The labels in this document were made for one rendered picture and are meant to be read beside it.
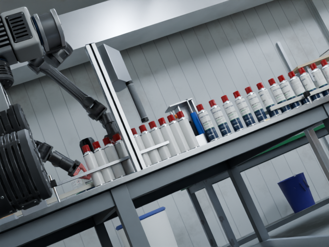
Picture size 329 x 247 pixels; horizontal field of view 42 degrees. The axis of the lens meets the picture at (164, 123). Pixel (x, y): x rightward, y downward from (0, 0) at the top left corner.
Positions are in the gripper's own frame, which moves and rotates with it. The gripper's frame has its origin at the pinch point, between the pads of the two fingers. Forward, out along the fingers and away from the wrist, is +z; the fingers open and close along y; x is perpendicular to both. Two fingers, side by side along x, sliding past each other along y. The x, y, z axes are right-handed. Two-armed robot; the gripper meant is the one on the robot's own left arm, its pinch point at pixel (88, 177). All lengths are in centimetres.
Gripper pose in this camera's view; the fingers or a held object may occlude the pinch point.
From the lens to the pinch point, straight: 202.5
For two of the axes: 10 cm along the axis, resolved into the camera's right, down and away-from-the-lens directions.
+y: -2.3, 2.9, 9.3
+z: 8.5, 5.2, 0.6
